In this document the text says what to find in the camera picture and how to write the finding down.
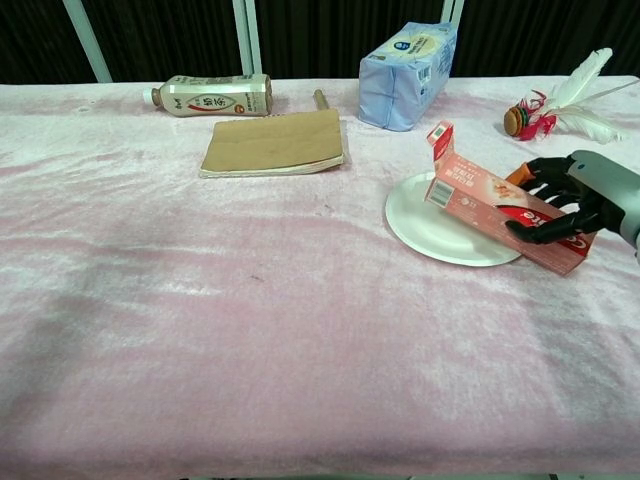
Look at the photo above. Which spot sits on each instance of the brown cover notebook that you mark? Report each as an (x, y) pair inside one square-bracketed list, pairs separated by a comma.
[(275, 142)]

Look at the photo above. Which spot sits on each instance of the pink plush table cloth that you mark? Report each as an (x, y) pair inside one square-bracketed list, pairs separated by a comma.
[(250, 325)]

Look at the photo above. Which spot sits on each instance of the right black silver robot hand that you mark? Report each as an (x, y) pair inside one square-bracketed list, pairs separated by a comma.
[(605, 195)]

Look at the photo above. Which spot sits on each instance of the pink red toothpaste box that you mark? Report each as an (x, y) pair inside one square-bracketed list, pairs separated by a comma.
[(480, 200)]

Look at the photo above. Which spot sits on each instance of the milk tea plastic bottle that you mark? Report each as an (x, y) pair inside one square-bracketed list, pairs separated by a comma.
[(210, 97)]

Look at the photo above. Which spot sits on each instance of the white feather shuttlecock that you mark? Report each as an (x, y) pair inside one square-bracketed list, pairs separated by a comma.
[(580, 82)]

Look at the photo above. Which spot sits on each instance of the blue tissue pack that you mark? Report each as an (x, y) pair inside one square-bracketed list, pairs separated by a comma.
[(400, 80)]

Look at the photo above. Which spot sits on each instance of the white frame post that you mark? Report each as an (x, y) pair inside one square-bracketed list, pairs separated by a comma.
[(452, 10), (87, 40), (248, 45)]

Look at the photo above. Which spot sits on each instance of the white paper plate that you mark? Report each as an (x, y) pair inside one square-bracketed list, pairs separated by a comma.
[(425, 225)]

